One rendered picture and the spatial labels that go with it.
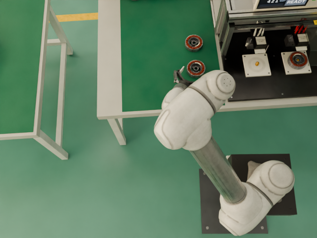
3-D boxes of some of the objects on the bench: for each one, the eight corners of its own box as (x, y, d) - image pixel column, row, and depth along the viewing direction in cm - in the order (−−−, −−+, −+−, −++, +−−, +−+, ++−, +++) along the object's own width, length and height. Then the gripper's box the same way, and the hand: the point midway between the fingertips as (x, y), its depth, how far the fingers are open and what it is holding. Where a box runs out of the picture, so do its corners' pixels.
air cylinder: (297, 46, 195) (301, 40, 190) (285, 46, 195) (288, 41, 190) (296, 39, 197) (299, 33, 192) (283, 39, 197) (287, 34, 192)
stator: (308, 68, 188) (311, 65, 185) (289, 71, 188) (292, 68, 184) (302, 53, 192) (305, 49, 189) (284, 55, 192) (287, 52, 188)
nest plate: (310, 72, 188) (311, 72, 187) (286, 74, 188) (286, 73, 187) (304, 51, 194) (305, 50, 193) (280, 53, 194) (281, 52, 193)
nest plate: (270, 75, 188) (271, 74, 187) (246, 77, 188) (246, 76, 187) (266, 54, 194) (266, 53, 193) (242, 55, 194) (242, 55, 193)
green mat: (225, 105, 185) (225, 105, 184) (122, 112, 185) (121, 111, 185) (206, -19, 218) (206, -19, 218) (119, -13, 218) (119, -13, 218)
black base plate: (335, 95, 185) (337, 93, 183) (228, 102, 185) (228, 100, 183) (316, 29, 202) (318, 27, 200) (218, 35, 202) (218, 33, 200)
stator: (200, 81, 190) (201, 78, 187) (183, 74, 192) (184, 71, 189) (207, 66, 194) (208, 63, 190) (190, 60, 196) (191, 56, 192)
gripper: (160, 86, 177) (173, 69, 193) (200, 103, 173) (211, 85, 189) (162, 75, 172) (176, 59, 188) (204, 92, 168) (214, 74, 184)
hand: (193, 72), depth 187 cm, fingers open, 13 cm apart
